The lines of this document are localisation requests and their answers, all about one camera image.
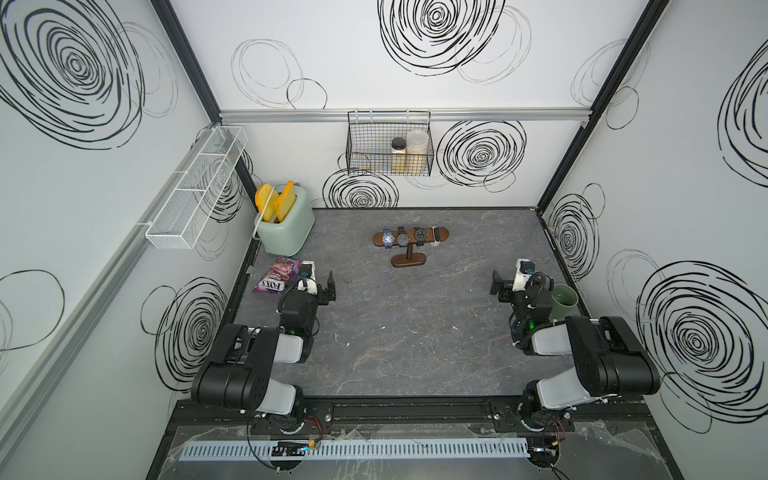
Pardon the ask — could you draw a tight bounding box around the clear plastic jar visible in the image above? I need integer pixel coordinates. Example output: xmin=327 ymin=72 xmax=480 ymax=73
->
xmin=406 ymin=129 xmax=430 ymax=176

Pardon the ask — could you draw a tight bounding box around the wooden watch stand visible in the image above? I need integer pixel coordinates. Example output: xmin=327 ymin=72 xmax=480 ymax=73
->
xmin=372 ymin=227 xmax=450 ymax=268

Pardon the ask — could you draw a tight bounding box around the black lid spice jar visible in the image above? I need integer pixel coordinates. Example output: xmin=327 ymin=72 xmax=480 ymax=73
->
xmin=391 ymin=137 xmax=407 ymax=175

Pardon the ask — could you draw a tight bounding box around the white wire shelf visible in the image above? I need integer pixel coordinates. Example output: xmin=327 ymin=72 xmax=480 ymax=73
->
xmin=145 ymin=125 xmax=248 ymax=250

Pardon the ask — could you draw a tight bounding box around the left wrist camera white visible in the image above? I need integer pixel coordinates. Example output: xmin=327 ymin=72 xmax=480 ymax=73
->
xmin=296 ymin=261 xmax=319 ymax=295

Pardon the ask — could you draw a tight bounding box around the black strap watch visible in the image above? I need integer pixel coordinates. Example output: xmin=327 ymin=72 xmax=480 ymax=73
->
xmin=396 ymin=226 xmax=410 ymax=248

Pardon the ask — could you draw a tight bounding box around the round yellow toast slice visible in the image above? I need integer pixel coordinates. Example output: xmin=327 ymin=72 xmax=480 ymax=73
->
xmin=254 ymin=183 xmax=279 ymax=222

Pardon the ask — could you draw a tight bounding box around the green ceramic cup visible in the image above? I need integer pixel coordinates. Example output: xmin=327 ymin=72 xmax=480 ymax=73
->
xmin=549 ymin=284 xmax=579 ymax=320

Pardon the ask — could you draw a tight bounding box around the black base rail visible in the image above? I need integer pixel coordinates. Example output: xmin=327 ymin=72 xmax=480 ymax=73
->
xmin=173 ymin=394 xmax=655 ymax=436

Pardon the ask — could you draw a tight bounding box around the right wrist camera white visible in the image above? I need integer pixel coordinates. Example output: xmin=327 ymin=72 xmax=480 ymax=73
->
xmin=512 ymin=258 xmax=536 ymax=292

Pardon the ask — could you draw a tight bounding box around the black wire basket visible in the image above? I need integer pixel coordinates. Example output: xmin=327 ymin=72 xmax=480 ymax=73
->
xmin=344 ymin=110 xmax=435 ymax=177

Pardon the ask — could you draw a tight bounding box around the mint green toaster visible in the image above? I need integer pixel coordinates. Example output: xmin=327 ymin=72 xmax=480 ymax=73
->
xmin=256 ymin=186 xmax=315 ymax=256

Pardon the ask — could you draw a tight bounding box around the black round watch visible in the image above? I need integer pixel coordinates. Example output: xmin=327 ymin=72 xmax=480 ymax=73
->
xmin=413 ymin=227 xmax=427 ymax=247

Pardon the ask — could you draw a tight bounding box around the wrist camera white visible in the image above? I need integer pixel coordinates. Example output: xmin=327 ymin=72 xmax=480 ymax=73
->
xmin=296 ymin=261 xmax=319 ymax=295
xmin=512 ymin=258 xmax=536 ymax=292

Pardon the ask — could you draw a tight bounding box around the grey slotted cable duct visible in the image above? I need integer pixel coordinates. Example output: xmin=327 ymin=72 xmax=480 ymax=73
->
xmin=178 ymin=438 xmax=530 ymax=462

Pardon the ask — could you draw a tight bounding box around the pink purple snack bag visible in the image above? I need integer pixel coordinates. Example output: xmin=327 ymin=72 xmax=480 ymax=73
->
xmin=253 ymin=256 xmax=302 ymax=294

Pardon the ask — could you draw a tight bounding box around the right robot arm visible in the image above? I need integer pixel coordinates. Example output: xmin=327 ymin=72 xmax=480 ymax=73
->
xmin=490 ymin=262 xmax=661 ymax=419

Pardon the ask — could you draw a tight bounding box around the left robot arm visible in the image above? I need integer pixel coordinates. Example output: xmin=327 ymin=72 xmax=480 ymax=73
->
xmin=190 ymin=272 xmax=336 ymax=424

